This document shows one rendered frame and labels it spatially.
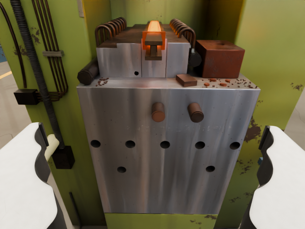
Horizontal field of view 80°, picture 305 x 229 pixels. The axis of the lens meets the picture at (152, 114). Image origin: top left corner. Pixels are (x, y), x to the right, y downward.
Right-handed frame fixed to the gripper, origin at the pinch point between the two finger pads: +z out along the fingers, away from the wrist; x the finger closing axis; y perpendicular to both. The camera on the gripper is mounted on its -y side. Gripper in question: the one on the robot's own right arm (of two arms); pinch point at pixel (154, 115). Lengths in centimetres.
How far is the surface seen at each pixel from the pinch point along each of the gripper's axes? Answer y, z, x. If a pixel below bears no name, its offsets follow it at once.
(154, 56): 1.1, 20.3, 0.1
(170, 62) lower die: 4.9, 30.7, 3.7
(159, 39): -1.2, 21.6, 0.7
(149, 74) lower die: 7.7, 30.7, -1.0
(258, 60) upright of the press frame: 8, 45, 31
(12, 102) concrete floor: 100, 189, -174
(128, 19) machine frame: 0, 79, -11
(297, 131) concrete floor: 100, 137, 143
